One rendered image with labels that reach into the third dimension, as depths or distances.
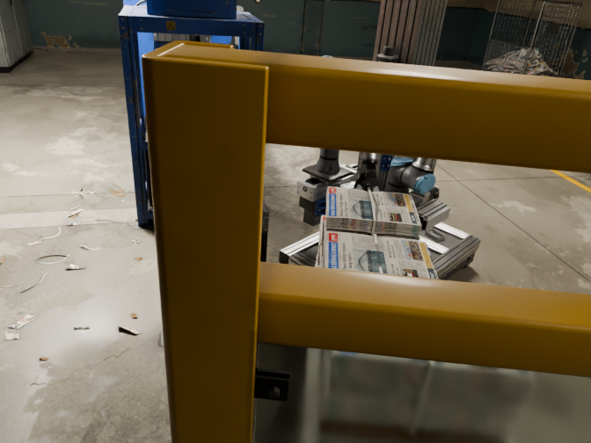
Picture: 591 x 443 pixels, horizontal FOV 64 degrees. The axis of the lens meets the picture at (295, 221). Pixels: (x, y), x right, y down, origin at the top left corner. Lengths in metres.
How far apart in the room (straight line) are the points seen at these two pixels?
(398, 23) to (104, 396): 2.38
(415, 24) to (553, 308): 2.25
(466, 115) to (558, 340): 0.23
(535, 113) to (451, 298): 0.18
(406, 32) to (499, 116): 2.32
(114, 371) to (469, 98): 2.52
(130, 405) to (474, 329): 2.22
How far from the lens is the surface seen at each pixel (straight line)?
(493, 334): 0.47
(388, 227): 1.89
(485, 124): 0.37
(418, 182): 2.47
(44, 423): 2.61
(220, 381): 0.49
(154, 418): 2.49
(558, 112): 0.39
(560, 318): 0.50
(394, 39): 2.72
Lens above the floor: 1.91
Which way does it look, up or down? 28 degrees down
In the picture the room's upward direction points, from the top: 5 degrees clockwise
